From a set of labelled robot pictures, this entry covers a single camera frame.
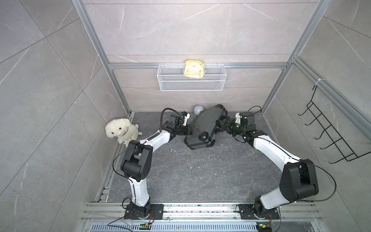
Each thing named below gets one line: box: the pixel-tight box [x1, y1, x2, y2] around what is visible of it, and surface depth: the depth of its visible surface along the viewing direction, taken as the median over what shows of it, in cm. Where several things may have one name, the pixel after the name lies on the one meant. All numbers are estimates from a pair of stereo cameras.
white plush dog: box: [104, 118, 143, 148], surface depth 91 cm
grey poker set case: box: [184, 103, 229, 150], surface depth 88 cm
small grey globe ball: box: [193, 104, 205, 116], surface depth 113 cm
